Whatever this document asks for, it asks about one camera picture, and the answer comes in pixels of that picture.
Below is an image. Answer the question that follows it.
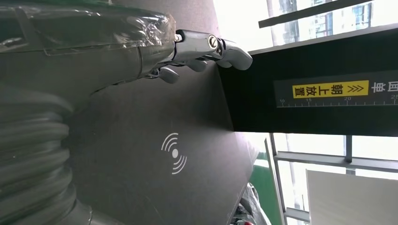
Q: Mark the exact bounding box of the white parcel red stripe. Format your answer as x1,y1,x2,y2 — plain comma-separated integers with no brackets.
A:
230,183,271,225

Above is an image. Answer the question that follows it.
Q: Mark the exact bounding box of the green conveyor belt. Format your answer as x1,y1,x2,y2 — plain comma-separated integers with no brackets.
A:
248,152,285,225

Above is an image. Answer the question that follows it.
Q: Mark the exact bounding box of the yellow black ruler label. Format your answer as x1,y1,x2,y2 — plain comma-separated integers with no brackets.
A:
273,69,398,108

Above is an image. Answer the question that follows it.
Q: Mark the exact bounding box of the white panel board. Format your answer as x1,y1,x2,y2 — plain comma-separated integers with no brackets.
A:
306,170,398,225

